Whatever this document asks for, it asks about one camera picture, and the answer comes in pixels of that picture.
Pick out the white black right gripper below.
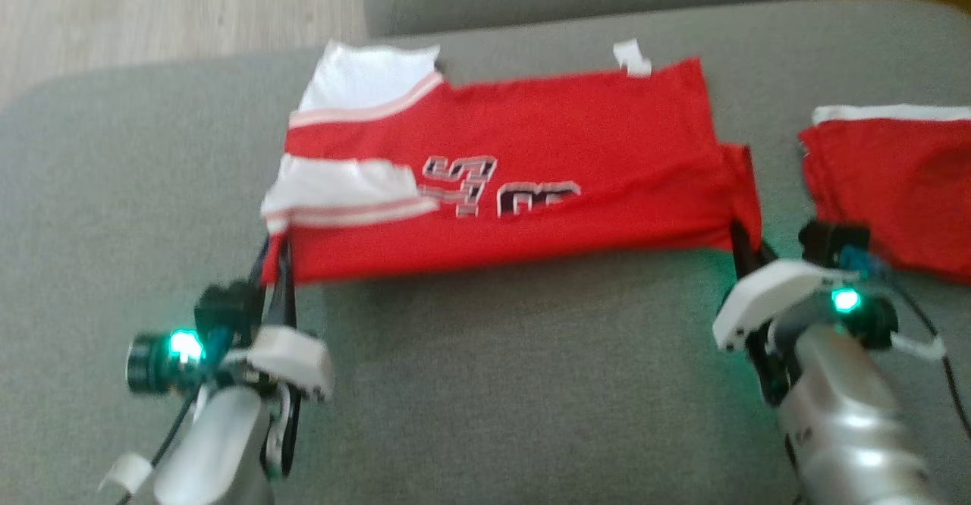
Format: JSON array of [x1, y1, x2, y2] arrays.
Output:
[[712, 220, 829, 406]]

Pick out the grey fabric sofa seat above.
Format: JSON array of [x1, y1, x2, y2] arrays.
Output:
[[0, 0, 971, 505]]

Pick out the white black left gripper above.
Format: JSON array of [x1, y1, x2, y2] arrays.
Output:
[[241, 234, 335, 478]]

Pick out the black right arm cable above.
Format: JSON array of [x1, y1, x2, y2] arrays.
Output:
[[884, 276, 971, 441]]

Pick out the red white printed jersey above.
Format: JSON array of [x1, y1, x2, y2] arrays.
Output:
[[260, 38, 764, 287]]

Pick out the red shorts with white band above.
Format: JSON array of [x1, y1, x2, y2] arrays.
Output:
[[798, 104, 971, 286]]

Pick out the teal right camera cable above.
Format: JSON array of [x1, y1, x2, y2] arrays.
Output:
[[841, 246, 897, 282]]

